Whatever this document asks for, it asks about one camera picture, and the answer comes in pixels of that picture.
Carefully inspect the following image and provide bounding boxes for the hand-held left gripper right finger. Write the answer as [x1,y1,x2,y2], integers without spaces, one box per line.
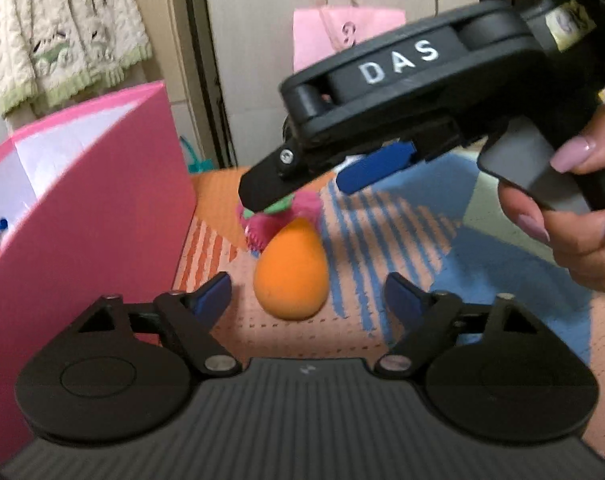
[374,271,564,379]

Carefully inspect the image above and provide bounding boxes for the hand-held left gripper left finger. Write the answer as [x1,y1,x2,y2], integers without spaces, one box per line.
[52,271,244,378]

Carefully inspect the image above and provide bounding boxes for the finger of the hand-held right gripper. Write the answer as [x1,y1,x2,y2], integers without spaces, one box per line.
[335,140,418,196]
[238,142,356,211]

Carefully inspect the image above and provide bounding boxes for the red strawberry plush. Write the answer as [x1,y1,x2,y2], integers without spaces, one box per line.
[239,191,324,257]

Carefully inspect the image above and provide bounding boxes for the orange egg sponge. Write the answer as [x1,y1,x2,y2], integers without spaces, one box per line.
[253,217,331,321]

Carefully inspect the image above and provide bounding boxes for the pink cardboard box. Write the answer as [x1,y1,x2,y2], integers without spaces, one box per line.
[0,80,198,467]

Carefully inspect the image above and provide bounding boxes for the person's right hand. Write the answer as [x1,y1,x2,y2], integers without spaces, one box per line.
[497,100,605,293]

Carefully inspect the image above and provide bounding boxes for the patchwork knitted blanket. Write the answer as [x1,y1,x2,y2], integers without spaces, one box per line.
[172,152,605,467]

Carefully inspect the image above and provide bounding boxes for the pink shopping bag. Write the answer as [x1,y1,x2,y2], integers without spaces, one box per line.
[292,0,408,74]

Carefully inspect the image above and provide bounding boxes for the beige wardrobe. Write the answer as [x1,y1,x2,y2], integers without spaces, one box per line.
[201,0,484,172]

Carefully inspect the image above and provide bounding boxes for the tan wooden panel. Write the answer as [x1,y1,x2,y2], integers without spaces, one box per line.
[131,0,204,162]

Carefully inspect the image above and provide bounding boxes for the fluffy white green pajamas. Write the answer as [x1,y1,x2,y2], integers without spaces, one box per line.
[0,0,154,119]

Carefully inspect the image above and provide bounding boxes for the teal cord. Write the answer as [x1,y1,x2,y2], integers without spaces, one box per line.
[178,134,214,177]

